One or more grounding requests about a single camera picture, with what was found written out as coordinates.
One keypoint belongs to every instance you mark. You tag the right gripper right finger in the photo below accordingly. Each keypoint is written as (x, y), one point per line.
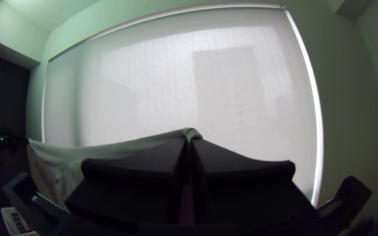
(241, 183)

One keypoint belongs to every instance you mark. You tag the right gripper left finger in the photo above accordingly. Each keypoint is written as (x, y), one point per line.
(136, 173)

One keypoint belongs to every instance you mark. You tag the grey t-shirt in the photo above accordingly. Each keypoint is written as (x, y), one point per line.
(64, 160)

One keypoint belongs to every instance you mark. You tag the white laundry basket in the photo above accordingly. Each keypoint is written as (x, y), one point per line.
(16, 221)

